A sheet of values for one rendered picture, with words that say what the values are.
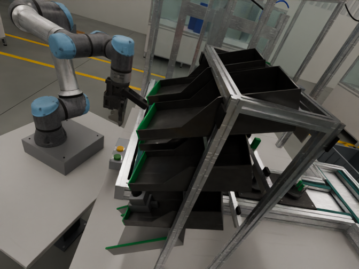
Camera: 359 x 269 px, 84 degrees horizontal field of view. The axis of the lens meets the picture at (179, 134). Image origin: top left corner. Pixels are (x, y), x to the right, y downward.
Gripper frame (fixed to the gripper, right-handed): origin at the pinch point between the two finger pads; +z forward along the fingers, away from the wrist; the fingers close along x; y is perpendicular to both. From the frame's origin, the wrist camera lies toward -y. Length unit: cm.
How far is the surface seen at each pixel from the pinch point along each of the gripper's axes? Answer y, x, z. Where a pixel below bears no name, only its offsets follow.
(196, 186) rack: -24, 48, -23
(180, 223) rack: -24, 48, -9
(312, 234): -113, 16, 37
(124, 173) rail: -4.5, 2.7, 28.0
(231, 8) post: -35, -23, -52
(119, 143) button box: 3.3, -18.6, 27.3
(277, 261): -84, 33, 37
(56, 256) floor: 35, 8, 123
